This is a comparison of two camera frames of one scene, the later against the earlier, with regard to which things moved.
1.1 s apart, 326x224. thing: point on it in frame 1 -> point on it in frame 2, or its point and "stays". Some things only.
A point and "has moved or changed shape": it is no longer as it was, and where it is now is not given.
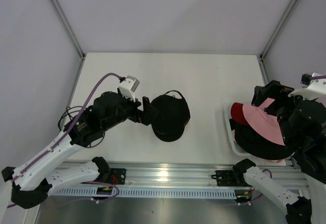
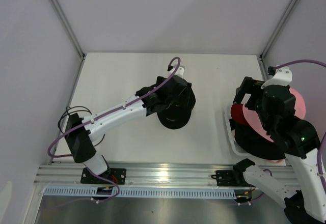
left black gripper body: x=130 y=109 -> x=182 y=99
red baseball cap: x=237 y=113 stays
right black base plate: x=226 y=178 stays
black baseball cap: x=170 y=114 has moved or changed shape
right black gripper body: x=282 y=105 -> x=253 y=87
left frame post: x=58 y=8 stays
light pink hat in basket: x=275 y=161 stays
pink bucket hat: x=265 y=124 stays
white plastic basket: x=227 y=116 stays
